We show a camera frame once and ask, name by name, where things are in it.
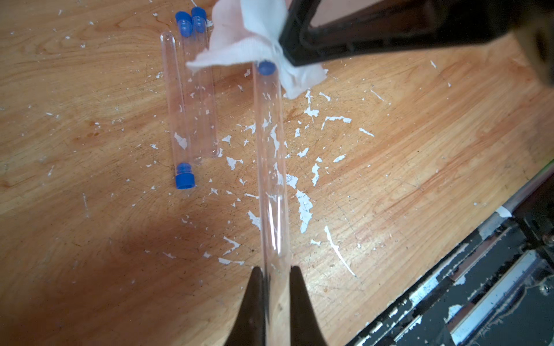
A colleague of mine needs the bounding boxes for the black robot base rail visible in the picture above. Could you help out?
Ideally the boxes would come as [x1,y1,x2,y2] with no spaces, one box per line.
[352,164,553,345]

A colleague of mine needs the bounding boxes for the test tube blue cap pair-left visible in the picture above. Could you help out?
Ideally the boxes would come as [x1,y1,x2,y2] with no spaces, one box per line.
[175,12,207,165]

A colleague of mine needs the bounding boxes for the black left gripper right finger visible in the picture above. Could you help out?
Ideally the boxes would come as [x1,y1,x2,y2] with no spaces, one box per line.
[289,266,327,346]

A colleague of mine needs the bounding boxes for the white wipe tissue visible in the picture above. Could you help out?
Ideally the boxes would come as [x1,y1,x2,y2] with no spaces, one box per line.
[187,0,327,99]

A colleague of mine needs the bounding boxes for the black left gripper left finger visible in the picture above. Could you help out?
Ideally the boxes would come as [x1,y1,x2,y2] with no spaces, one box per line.
[224,267,265,346]

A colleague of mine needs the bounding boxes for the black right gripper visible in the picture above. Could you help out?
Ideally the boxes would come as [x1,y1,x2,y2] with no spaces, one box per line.
[513,0,553,87]

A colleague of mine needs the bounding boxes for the test tube blue cap pair-right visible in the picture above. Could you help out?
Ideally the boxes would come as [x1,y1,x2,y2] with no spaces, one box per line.
[191,7,219,158]

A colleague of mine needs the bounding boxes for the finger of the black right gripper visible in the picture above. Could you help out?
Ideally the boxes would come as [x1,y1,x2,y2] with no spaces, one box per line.
[279,1,519,66]

